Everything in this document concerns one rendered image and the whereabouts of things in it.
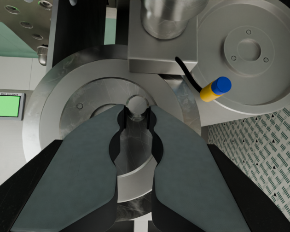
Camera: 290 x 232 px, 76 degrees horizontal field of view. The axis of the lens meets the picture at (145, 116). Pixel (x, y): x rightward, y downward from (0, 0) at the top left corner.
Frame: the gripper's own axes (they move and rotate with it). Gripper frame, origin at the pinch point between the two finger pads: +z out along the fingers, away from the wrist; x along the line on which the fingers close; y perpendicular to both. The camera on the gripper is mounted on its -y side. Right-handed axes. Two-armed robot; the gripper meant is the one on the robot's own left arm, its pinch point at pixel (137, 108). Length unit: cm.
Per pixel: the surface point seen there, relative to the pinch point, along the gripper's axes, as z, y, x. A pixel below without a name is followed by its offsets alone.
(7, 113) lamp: 29.8, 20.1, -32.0
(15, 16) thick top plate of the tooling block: 30.8, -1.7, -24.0
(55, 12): 9.5, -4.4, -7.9
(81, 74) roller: 4.4, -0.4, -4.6
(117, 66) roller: 4.9, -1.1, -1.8
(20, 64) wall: 275, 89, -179
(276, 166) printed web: 3.9, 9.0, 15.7
